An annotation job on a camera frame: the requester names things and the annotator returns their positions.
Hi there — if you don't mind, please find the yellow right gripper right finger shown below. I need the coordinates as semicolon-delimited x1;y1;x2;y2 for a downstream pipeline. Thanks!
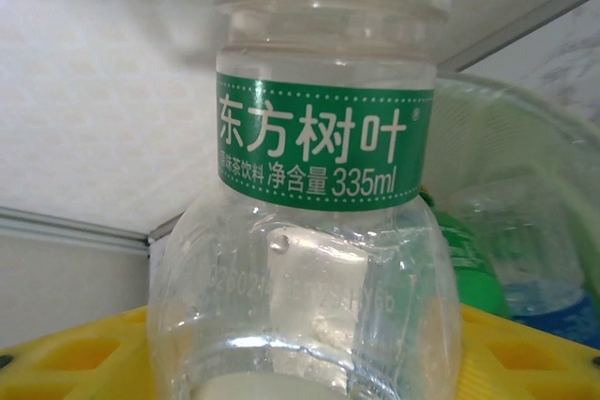
460;304;600;400

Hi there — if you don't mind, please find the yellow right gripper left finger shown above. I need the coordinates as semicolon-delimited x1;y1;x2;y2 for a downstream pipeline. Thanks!
0;304;157;400

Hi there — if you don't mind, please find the Pocari Sweat blue label bottle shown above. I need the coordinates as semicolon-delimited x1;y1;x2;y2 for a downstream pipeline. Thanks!
503;277;590;333

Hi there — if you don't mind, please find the green Sprite plastic bottle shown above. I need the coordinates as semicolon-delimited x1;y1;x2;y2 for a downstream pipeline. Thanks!
419;183;510;322

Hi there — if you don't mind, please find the clear tea bottle green label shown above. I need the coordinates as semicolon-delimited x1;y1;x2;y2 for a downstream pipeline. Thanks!
145;0;466;400

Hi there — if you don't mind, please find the translucent green bin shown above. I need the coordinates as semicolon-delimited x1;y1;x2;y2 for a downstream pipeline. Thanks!
433;72;600;354

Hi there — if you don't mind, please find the aluminium frame post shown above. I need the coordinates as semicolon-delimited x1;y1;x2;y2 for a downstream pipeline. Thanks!
0;205;152;261

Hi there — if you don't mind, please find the aluminium table edge rail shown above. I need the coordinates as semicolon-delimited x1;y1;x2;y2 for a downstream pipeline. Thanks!
438;0;600;74

